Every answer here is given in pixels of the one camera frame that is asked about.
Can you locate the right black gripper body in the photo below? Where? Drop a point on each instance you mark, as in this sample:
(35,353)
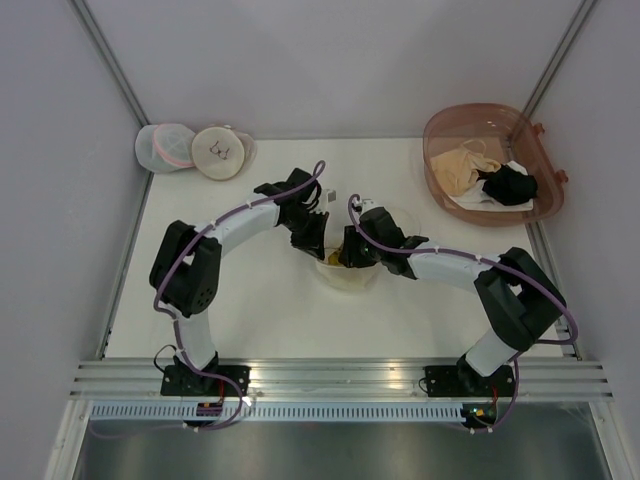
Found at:
(357,245)

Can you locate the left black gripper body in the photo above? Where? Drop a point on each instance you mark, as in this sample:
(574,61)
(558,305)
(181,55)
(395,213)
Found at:
(310,235)

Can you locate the yellow bra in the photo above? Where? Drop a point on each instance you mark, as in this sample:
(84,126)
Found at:
(333,256)

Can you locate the beige round mesh laundry bag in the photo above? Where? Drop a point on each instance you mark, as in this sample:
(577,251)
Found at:
(359,279)

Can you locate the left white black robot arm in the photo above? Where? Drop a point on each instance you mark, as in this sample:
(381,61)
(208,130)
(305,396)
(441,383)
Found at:
(185,273)

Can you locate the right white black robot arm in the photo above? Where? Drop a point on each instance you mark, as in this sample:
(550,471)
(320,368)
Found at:
(519,300)

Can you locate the beige mesh bag at back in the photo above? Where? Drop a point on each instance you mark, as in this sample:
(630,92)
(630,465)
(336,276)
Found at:
(220,152)

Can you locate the beige bra in basket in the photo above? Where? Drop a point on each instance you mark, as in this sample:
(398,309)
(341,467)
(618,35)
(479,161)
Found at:
(458,170)

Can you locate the white pink-trim mesh laundry bag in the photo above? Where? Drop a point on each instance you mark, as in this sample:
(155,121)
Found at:
(164,148)

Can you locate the white garment in basket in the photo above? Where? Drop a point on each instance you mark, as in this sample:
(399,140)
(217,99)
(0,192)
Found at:
(470,201)

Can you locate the brown translucent plastic basket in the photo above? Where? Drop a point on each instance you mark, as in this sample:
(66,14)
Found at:
(509,136)

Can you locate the black garment in basket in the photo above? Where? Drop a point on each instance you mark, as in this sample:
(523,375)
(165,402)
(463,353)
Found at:
(507,187)

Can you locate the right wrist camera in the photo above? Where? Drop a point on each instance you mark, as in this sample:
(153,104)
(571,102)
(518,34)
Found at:
(363,206)

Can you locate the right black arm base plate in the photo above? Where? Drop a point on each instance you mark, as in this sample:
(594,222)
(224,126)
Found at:
(450,382)

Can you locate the white slotted cable duct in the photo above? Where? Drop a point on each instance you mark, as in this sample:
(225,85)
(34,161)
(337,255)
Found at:
(281,411)

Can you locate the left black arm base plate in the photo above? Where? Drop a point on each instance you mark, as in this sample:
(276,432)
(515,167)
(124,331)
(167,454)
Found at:
(179,381)

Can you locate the aluminium front rail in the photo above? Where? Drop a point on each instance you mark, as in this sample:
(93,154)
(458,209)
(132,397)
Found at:
(546,379)

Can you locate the right aluminium frame post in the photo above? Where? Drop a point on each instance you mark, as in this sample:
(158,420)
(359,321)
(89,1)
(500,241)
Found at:
(568,39)

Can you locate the aluminium frame post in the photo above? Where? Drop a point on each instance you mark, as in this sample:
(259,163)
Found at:
(568,39)
(101,45)

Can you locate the left aluminium frame post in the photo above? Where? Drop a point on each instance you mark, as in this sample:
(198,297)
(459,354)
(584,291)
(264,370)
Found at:
(101,45)

